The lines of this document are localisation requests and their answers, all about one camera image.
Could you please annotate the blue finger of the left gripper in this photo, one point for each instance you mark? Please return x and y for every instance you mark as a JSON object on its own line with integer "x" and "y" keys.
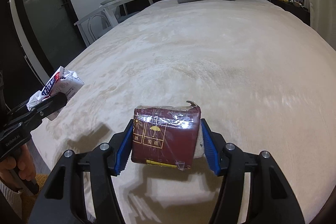
{"x": 47, "y": 107}

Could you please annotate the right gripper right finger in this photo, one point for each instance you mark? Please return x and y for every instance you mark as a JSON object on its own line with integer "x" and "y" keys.
{"x": 212, "y": 151}

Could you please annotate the beige plush bed blanket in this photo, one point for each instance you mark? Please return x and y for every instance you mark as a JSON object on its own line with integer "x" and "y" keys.
{"x": 263, "y": 79}

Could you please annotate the black nightstand with small items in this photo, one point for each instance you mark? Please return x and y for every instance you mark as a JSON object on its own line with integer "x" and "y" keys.
{"x": 300, "y": 12}

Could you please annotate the white metal chair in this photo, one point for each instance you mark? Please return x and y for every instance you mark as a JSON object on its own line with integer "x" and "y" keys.
{"x": 98, "y": 25}

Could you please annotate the dark glass door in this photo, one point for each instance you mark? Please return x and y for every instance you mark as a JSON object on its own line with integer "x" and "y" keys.
{"x": 49, "y": 28}

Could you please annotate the maroon tissue pack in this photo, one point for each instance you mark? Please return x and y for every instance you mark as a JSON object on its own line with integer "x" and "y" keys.
{"x": 166, "y": 135}

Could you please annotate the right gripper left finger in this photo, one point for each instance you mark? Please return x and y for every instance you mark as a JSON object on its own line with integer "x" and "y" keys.
{"x": 124, "y": 149}

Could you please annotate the white printed snack wrapper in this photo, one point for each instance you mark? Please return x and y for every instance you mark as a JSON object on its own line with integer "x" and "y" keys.
{"x": 62, "y": 81}

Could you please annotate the bare left hand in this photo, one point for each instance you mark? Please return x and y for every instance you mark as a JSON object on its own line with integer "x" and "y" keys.
{"x": 26, "y": 167}

